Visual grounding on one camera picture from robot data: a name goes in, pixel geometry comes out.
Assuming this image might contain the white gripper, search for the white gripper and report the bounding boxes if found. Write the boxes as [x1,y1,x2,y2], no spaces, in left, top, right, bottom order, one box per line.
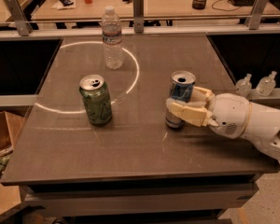
[166,86,250,139]

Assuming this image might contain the blue silver redbull can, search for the blue silver redbull can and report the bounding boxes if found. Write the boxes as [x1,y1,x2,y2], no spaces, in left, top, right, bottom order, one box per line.
[165,70,196,129]

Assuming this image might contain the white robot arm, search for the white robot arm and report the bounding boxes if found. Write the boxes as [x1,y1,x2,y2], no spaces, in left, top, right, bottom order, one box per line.
[166,87,280,161]

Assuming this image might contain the green soda can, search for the green soda can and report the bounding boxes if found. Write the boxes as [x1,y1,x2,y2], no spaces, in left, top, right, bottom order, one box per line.
[79,75,112,126]

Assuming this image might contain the clear sanitizer bottle left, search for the clear sanitizer bottle left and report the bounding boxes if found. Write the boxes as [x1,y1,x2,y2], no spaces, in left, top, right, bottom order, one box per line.
[235,74,252,97]

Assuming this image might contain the clear sanitizer bottle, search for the clear sanitizer bottle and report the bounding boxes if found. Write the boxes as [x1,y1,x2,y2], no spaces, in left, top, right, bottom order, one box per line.
[235,74,252,97]
[256,71,277,96]

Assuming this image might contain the clear sanitizer bottle right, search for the clear sanitizer bottle right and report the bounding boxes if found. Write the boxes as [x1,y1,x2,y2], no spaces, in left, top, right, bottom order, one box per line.
[256,71,277,96]

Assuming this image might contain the black mesh cup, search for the black mesh cup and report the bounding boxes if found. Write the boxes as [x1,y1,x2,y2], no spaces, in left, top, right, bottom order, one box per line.
[192,0,207,9]

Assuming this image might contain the clear plastic water bottle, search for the clear plastic water bottle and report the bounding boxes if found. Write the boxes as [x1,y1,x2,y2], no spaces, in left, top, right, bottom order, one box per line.
[101,6,123,69]

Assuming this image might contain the wooden desk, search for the wooden desk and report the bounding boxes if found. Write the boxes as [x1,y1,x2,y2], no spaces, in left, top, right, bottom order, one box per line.
[33,0,252,22]

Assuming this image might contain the cardboard box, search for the cardboard box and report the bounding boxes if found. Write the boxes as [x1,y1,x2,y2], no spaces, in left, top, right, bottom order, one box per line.
[0,111,25,157]

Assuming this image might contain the right metal bracket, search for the right metal bracket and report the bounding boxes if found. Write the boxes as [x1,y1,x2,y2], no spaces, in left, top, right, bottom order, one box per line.
[245,0,269,30]

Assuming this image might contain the metal bracket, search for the metal bracket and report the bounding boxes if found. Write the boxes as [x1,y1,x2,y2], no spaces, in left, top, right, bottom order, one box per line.
[4,0,32,36]
[133,0,144,33]
[245,0,269,30]

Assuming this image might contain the black cable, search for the black cable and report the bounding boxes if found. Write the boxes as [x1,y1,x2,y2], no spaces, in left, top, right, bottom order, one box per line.
[211,0,243,12]

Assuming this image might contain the middle metal bracket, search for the middle metal bracket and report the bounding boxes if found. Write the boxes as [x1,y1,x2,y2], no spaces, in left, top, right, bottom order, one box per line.
[133,0,144,33]

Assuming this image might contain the left metal bracket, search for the left metal bracket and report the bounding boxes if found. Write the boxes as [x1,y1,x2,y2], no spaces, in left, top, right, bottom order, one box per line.
[4,0,32,36]

